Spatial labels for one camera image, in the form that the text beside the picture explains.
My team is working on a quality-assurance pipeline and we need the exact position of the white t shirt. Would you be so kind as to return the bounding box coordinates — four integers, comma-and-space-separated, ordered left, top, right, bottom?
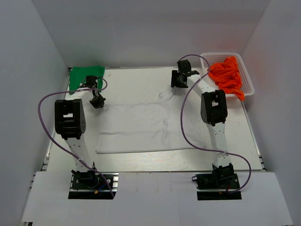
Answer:
95, 89, 211, 154

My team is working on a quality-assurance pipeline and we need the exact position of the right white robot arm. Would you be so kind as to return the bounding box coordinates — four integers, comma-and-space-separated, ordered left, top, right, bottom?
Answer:
171, 70, 234, 174

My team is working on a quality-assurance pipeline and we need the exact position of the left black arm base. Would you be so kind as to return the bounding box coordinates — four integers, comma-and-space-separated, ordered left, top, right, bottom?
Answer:
68, 170, 119, 200

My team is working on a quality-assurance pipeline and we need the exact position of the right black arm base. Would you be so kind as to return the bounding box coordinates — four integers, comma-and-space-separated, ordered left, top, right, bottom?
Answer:
191, 174, 242, 201

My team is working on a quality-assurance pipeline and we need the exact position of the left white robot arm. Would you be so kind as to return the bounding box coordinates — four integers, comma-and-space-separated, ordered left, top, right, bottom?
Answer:
55, 84, 105, 172

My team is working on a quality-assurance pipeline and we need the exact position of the white plastic basket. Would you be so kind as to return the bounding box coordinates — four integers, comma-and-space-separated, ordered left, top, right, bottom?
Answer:
200, 52, 254, 101

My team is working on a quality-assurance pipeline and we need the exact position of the folded green t shirt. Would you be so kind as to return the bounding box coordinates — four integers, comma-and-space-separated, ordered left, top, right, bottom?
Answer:
69, 65, 105, 90

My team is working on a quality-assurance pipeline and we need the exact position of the crumpled orange t shirt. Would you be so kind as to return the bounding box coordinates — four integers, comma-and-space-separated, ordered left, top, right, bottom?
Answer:
208, 56, 245, 101

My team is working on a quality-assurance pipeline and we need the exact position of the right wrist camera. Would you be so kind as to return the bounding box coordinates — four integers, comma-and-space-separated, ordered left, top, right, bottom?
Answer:
177, 59, 191, 74

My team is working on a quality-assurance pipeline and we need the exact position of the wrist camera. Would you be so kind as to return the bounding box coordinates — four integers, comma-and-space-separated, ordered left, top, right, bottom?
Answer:
85, 75, 98, 88
177, 59, 191, 74

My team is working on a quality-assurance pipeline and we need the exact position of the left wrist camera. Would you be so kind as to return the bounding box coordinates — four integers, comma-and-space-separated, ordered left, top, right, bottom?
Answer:
85, 75, 98, 88

